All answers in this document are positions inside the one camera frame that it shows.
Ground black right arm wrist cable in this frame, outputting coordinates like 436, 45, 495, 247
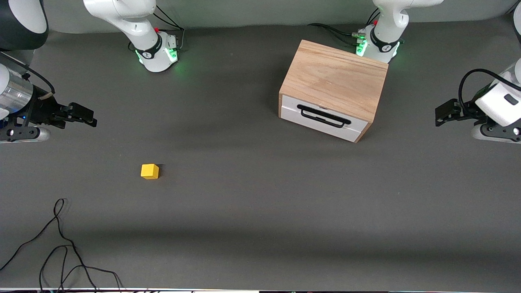
0, 52, 56, 99

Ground black arm base cables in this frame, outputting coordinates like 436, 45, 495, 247
128, 4, 186, 52
307, 8, 381, 46

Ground black left arm wrist cable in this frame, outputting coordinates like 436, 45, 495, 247
458, 68, 521, 107

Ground thin black loose cable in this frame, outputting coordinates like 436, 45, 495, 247
0, 198, 123, 292

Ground black left arm base cables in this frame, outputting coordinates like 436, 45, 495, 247
307, 8, 381, 46

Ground black arm wrist cable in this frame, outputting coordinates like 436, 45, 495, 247
458, 68, 521, 107
0, 52, 56, 99

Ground white-fronted drawer with black handle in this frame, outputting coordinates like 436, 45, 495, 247
281, 95, 369, 143

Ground light wooden drawer cabinet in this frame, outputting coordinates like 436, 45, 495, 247
278, 39, 389, 143

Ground black right arm base cables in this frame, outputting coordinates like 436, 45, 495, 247
128, 4, 186, 52

